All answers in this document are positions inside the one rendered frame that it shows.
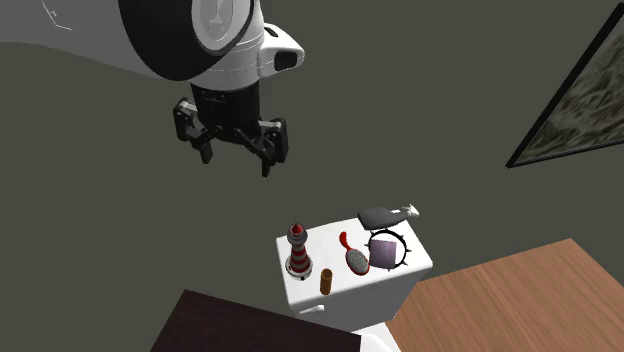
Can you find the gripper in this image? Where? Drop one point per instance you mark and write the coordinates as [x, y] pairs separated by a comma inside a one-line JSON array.
[[224, 105]]

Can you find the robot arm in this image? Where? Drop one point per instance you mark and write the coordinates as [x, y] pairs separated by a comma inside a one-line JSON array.
[[146, 29]]

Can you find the red and white lighthouse figure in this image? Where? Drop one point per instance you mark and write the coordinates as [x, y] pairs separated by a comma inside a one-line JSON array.
[[298, 257]]

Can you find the brown cylinder cup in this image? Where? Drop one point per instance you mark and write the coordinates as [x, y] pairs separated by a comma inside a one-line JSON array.
[[326, 282]]

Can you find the red hairbrush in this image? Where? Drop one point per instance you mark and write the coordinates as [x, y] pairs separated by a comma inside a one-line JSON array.
[[358, 262]]

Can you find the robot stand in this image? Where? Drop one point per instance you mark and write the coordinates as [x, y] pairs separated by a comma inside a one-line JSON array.
[[234, 326]]

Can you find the purple square block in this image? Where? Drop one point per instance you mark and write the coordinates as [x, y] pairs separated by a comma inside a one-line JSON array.
[[382, 253]]

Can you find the white toilet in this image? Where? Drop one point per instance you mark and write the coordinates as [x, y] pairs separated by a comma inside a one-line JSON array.
[[351, 297]]

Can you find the black-framed wall picture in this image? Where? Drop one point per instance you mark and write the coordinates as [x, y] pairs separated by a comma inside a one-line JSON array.
[[585, 112]]

